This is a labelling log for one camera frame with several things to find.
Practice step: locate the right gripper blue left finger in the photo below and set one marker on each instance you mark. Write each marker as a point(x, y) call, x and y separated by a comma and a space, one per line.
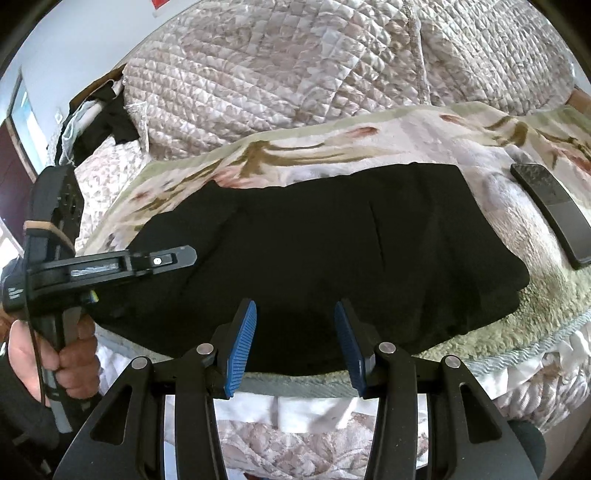
point(123, 438)

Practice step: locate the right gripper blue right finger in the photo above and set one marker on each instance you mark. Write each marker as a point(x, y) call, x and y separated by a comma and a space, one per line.
point(434, 420)

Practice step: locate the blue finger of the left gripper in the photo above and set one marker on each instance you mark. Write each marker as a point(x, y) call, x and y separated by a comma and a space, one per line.
point(163, 261)

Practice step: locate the black pants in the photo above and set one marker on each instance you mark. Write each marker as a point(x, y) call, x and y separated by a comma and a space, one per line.
point(406, 244)

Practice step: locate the left hand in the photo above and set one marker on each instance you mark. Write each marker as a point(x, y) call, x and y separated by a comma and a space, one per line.
point(76, 366)

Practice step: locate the floral pillow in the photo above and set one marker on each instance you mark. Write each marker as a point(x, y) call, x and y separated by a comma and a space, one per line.
point(102, 177)

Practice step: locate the brown wooden door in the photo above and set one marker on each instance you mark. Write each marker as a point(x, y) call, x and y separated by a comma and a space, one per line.
point(16, 181)

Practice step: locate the dark clothes pile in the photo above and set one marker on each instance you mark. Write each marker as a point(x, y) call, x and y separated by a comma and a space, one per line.
point(99, 114)

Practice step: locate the quilted floral comforter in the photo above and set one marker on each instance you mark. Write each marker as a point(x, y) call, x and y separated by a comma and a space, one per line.
point(224, 70)

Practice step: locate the black smartphone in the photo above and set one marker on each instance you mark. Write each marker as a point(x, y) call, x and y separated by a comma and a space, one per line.
point(559, 209)

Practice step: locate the fluffy floral fleece blanket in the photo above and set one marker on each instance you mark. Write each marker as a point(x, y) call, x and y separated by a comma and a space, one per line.
point(480, 140)

